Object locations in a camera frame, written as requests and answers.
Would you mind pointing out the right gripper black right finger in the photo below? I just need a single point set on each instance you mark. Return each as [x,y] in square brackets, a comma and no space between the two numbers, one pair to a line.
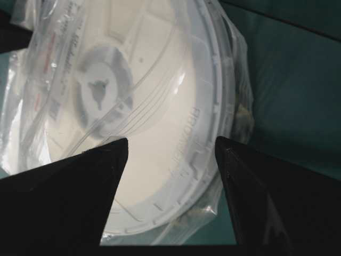
[277,207]

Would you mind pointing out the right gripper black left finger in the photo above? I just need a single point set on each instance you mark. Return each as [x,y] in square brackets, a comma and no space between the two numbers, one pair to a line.
[61,208]

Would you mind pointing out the clear zip bag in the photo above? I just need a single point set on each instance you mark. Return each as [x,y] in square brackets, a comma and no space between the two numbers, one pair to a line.
[239,80]

